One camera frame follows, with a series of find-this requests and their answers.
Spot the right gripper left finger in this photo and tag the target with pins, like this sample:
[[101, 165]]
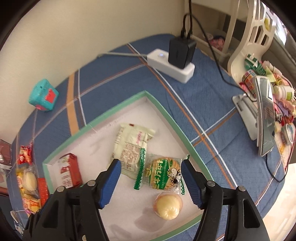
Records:
[[73, 214]]

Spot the yellow cake roll packet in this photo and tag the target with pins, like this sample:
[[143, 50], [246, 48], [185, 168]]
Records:
[[19, 178]]

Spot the green rimmed white tray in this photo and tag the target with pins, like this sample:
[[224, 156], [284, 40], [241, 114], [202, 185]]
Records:
[[146, 204]]

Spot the white jelly pudding cup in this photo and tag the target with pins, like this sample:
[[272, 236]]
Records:
[[168, 205]]

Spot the teal toy house box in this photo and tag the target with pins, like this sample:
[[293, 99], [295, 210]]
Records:
[[43, 96]]

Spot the red patterned packet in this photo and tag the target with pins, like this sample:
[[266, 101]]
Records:
[[43, 190]]

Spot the pink flower bouquet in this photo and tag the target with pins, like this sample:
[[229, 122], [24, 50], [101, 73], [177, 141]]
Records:
[[5, 159]]

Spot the green striped bun packet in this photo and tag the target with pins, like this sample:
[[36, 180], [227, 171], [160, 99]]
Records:
[[160, 173]]

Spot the colourful clutter pile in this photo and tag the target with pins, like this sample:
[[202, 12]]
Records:
[[283, 101]]

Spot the dark red snack packet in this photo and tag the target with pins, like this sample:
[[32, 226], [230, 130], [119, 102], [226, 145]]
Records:
[[68, 171]]

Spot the red cartoon snack bag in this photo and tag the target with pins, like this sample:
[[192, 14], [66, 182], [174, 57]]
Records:
[[25, 155]]

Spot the smartphone on white stand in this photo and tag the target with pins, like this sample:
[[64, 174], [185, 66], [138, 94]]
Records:
[[258, 116]]

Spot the orange swiss roll packet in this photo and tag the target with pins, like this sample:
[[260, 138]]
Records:
[[31, 204]]

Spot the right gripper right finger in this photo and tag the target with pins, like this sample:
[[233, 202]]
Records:
[[243, 220]]

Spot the white bun clear bag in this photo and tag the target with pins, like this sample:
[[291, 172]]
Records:
[[30, 183]]

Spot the blue plaid tablecloth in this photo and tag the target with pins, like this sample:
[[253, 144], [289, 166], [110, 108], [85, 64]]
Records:
[[197, 118]]

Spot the cream white snack packet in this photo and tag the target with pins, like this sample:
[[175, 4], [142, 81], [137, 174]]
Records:
[[130, 140]]

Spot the black power adapter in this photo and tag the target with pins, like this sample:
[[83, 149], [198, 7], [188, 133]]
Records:
[[181, 51]]

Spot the white power strip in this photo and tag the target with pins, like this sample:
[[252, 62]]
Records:
[[158, 59]]

